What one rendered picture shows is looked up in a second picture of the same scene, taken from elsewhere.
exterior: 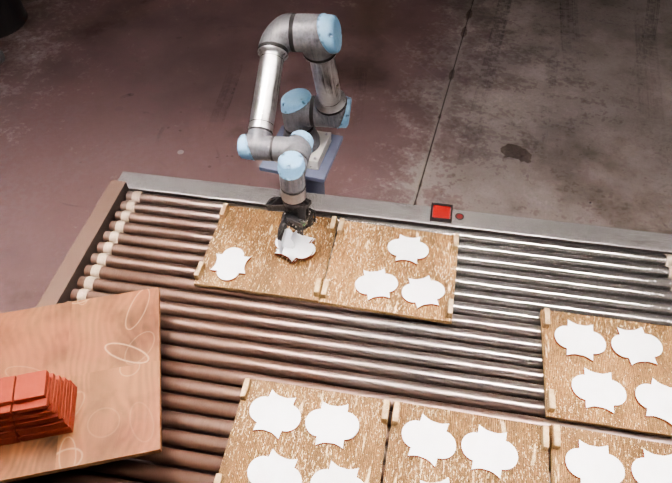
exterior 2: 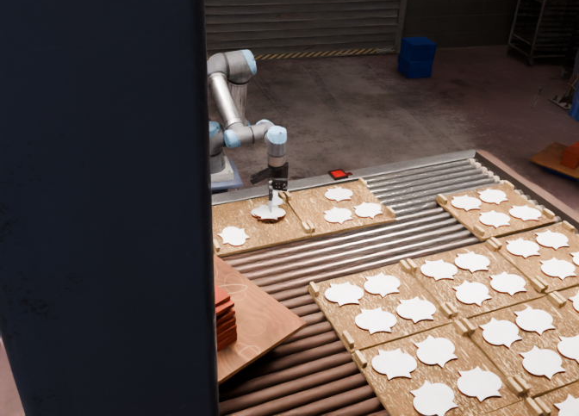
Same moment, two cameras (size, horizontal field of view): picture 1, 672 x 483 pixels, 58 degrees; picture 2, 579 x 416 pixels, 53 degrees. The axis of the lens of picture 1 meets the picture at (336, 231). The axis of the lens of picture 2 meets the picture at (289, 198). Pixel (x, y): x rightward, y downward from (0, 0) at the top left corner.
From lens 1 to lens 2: 1.40 m
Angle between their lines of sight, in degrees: 31
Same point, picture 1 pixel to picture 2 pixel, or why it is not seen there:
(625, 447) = (527, 236)
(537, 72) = not seen: hidden behind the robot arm
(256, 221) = (227, 211)
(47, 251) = not seen: outside the picture
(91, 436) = (252, 336)
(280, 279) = (275, 233)
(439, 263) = (363, 195)
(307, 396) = (353, 279)
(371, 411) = (396, 271)
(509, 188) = not seen: hidden behind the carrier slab
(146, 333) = (230, 275)
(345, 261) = (307, 212)
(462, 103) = (241, 162)
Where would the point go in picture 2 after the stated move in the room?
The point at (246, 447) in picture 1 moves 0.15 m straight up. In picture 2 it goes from (343, 316) to (347, 283)
